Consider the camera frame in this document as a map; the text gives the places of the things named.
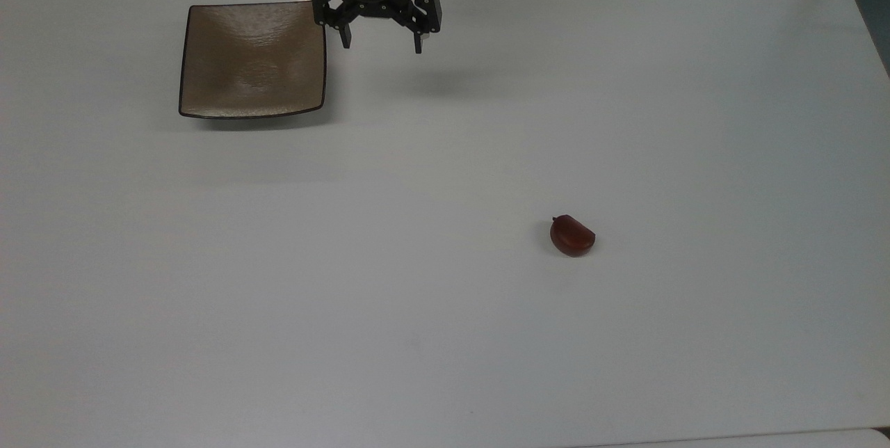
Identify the small red round food item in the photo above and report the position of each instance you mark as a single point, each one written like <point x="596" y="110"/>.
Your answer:
<point x="571" y="236"/>

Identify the brown square ceramic plate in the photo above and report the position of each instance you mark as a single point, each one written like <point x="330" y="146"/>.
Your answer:
<point x="254" y="58"/>

